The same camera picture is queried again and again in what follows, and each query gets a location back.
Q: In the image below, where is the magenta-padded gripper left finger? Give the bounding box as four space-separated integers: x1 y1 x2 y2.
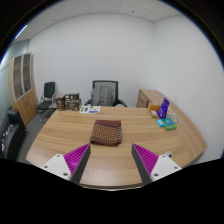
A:
41 143 92 186

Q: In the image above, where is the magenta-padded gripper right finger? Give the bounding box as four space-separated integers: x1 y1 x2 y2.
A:
131 143 183 186

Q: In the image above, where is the brown patterned towel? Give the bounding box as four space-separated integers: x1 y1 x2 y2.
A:
89 119 123 147

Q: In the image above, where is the small green box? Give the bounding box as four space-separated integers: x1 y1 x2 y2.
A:
161 118 178 131

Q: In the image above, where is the small blue box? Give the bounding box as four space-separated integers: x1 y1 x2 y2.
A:
155 118 166 128

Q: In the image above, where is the black sofa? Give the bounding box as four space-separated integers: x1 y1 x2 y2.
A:
0 109 27 162

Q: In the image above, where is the large dark cardboard box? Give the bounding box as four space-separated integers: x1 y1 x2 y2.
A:
63 99 83 112

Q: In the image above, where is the brown cardboard box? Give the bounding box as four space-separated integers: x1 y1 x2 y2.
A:
54 94 66 111

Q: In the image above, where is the white printed sheet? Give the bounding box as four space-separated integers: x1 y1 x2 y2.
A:
78 105 101 115

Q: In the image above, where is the wooden shelf cabinet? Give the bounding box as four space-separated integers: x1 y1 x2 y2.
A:
8 52 38 127

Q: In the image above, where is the black cardboard box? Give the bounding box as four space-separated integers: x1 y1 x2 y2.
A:
63 92 80 102

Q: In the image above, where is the wooden side desk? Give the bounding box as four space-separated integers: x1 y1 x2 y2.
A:
135 88 168 109

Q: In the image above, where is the black visitor chair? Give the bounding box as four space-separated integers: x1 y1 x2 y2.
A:
35 81 57 123

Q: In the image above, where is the grey backpack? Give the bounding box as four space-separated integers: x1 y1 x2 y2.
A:
90 85 115 107

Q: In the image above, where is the black mesh office chair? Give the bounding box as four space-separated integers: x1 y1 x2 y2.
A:
83 79 128 108

